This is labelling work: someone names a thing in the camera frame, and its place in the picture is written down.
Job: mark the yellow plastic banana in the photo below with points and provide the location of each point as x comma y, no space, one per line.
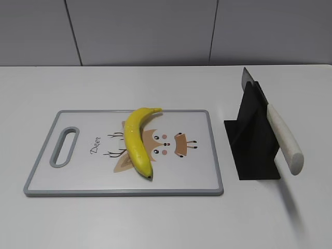
133,141

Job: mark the steel knife with white handle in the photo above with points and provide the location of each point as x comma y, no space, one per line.
287,142

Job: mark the black knife stand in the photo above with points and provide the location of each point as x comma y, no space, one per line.
253,143

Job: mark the white grey-rimmed deer cutting board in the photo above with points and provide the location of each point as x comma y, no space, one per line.
84,155

